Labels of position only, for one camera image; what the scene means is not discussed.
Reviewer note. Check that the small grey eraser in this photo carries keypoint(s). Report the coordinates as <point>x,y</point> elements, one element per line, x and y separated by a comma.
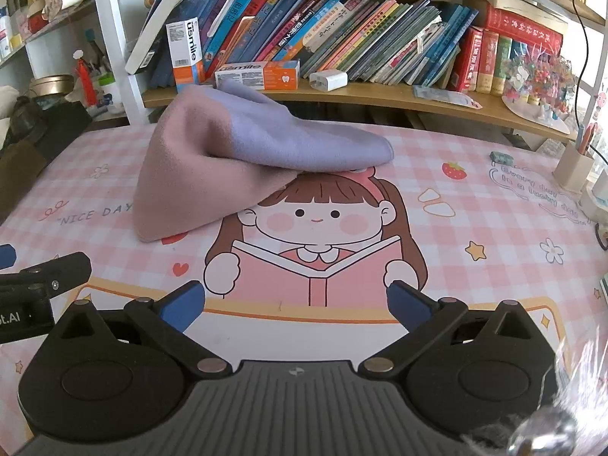
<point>499,156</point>

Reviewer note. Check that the thick red lying book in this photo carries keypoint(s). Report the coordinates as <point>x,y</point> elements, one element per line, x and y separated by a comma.
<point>522,26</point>

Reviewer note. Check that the white shelf post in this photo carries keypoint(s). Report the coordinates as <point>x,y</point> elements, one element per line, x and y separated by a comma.
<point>109,33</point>

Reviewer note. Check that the row of colourful books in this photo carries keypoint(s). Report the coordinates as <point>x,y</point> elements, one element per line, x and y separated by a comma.
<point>332,33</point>

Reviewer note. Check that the beige pen holder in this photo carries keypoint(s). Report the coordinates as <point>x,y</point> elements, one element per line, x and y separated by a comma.
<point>572,166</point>

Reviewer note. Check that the pale blue flat packet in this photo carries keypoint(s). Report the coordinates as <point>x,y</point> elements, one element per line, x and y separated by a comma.
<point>441,96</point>

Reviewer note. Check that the colourful bead ornament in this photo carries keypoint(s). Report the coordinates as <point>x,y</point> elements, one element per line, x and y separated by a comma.
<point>536,80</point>

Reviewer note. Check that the thick white-paged book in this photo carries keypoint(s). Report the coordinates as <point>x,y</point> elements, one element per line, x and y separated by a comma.
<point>152,28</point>

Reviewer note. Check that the white cloth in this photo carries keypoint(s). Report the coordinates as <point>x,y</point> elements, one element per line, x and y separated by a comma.
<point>7,102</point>

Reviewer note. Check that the long white and orange box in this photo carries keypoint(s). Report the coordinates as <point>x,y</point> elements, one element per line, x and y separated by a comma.
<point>256,76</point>

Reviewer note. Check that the fluffy white sleeve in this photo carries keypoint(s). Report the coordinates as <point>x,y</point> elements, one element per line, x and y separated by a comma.
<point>584,375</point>

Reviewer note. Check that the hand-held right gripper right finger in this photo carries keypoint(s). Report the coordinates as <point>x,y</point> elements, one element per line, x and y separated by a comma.
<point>408,306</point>

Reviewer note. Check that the white charger plug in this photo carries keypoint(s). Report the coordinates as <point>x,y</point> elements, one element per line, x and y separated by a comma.
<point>327,80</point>

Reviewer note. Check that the silver bead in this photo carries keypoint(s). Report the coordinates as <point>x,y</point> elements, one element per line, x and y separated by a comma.
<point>541,432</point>

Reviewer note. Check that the bundle of pencils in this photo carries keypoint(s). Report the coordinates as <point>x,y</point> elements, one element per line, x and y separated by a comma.
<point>588,137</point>

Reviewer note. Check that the red tassel ornament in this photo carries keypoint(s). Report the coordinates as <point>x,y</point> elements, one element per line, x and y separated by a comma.
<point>85,80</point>

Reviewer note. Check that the purple and pink sweater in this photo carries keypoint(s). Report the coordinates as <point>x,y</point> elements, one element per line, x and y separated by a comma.
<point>190,152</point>

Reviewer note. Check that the green upright book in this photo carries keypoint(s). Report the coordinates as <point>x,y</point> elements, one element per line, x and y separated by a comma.
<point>502,66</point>

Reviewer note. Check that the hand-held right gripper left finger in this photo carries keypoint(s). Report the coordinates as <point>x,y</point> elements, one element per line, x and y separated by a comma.
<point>183,306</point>

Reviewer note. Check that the red and yellow upright book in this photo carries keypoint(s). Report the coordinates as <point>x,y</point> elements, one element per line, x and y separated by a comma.
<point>487,64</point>

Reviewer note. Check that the black cloth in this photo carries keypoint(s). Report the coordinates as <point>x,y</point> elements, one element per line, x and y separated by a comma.
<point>66,128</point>

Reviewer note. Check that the tall white and orange box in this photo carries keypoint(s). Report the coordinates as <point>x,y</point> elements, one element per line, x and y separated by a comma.
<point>187,52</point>

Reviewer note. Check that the pink checked cartoon table mat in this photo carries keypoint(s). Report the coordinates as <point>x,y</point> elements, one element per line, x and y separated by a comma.
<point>475,247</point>

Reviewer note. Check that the white tub with green lid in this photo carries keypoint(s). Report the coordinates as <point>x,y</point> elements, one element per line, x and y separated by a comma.
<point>113,95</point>

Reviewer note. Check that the thick red upright book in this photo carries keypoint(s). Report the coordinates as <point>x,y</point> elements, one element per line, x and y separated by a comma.
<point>465,59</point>

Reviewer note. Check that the bunch of pens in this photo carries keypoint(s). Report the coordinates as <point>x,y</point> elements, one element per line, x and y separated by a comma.
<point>99,54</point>

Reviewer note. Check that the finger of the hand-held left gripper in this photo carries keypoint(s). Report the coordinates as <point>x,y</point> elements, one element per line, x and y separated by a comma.
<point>5,255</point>
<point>61,268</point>

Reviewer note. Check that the beige lying book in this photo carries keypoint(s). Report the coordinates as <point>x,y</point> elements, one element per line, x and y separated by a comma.
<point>513,2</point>

